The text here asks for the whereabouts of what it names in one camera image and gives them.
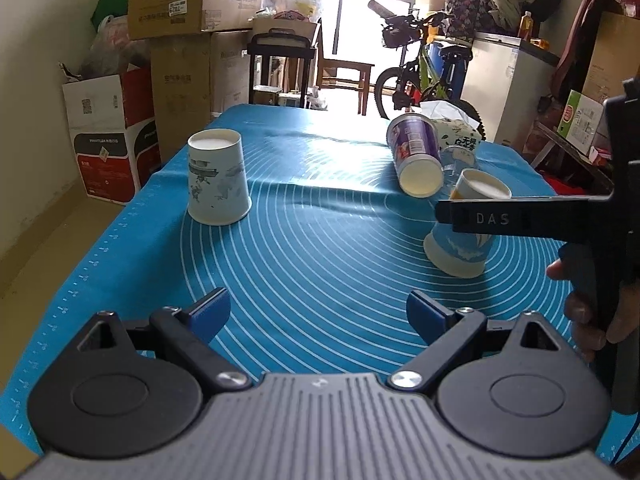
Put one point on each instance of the clear small glass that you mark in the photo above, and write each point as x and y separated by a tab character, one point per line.
457	160

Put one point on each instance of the green bag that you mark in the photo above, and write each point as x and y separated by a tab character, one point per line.
115	2

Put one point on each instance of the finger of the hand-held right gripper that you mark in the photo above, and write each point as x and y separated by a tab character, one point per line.
525	217

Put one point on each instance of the person's right hand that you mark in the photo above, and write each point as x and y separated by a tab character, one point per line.
582	317

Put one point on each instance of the orange drink bottle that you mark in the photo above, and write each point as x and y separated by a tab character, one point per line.
525	27

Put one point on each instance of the tissue pack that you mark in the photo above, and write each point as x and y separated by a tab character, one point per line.
457	130

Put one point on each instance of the bicycle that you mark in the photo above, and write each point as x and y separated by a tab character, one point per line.
420	70

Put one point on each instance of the floral cloth bundle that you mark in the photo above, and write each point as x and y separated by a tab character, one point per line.
470	7

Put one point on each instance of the black utility cart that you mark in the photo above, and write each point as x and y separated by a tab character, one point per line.
282	52

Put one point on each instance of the tall brown cardboard box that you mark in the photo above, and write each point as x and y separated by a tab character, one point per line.
192	90

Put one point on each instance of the blue silicone mat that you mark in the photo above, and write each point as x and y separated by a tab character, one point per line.
320	240

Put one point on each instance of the red and white cardboard box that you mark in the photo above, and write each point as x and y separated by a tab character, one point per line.
112	145

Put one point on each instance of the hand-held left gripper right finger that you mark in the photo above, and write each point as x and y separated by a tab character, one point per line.
425	316

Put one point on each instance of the translucent plastic bag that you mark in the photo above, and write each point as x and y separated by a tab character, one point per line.
115	47

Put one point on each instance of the flat brown cardboard box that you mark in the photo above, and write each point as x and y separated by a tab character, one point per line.
612	55

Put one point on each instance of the green and white box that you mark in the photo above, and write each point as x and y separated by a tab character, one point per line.
582	120

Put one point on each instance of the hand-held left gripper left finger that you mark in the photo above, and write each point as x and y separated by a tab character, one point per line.
209	314

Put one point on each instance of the blue and orange paper cup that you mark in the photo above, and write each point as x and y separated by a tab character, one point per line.
457	255

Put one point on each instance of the white paper cup blue print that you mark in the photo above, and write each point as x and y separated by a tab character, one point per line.
217	180

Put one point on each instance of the white chest freezer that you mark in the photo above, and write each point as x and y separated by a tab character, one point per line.
510	85

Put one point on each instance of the wooden chair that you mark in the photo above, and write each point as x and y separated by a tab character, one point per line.
345	70

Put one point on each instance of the purple paper cup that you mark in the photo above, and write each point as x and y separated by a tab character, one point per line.
417	147

